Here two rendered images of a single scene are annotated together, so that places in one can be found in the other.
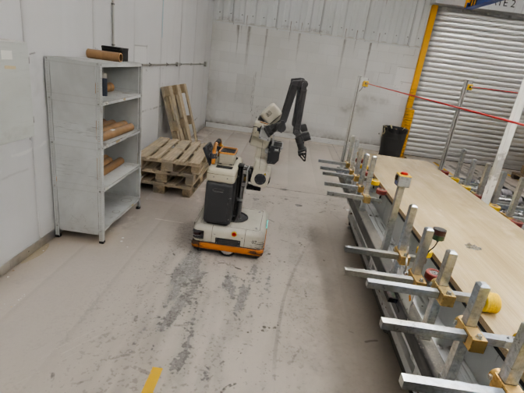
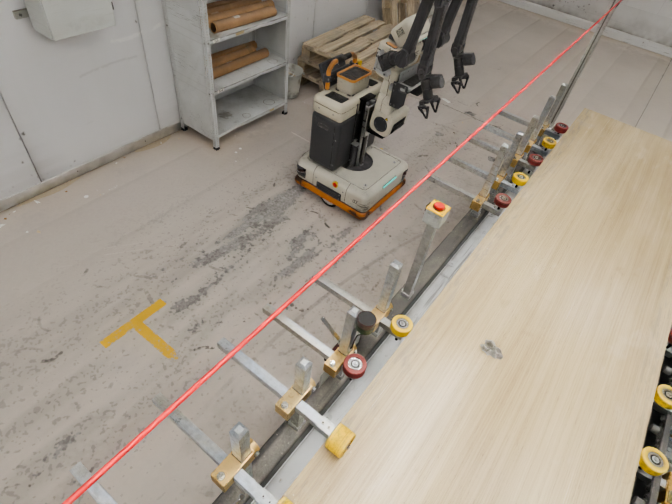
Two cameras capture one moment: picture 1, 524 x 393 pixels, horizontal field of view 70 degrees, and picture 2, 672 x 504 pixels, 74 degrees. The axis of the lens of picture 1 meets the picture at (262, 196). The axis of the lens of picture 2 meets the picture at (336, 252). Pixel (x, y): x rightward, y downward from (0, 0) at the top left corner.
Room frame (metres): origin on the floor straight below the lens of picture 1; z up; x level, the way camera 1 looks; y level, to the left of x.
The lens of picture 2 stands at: (0.84, -1.12, 2.24)
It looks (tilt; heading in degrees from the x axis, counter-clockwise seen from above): 46 degrees down; 29
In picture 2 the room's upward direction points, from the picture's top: 9 degrees clockwise
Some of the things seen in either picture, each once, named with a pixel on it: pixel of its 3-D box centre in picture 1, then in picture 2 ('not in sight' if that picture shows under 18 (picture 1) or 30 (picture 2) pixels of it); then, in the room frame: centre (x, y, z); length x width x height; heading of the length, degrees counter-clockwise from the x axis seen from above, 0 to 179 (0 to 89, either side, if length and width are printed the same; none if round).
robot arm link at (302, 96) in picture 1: (300, 108); (433, 35); (3.13, -0.21, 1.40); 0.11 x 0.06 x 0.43; 179
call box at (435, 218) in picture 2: (402, 180); (436, 215); (2.13, -0.80, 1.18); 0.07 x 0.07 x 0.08; 89
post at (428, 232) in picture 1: (416, 272); (345, 349); (1.62, -0.79, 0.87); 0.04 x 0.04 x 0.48; 89
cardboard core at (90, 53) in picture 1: (104, 55); not in sight; (3.55, 1.58, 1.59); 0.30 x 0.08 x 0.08; 89
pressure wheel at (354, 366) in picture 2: (431, 281); (353, 371); (1.58, -0.85, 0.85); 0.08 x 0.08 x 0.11
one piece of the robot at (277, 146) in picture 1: (273, 149); (408, 85); (3.35, -0.05, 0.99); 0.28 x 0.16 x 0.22; 179
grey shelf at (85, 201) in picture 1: (100, 146); (231, 34); (3.44, 1.57, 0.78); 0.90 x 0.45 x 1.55; 179
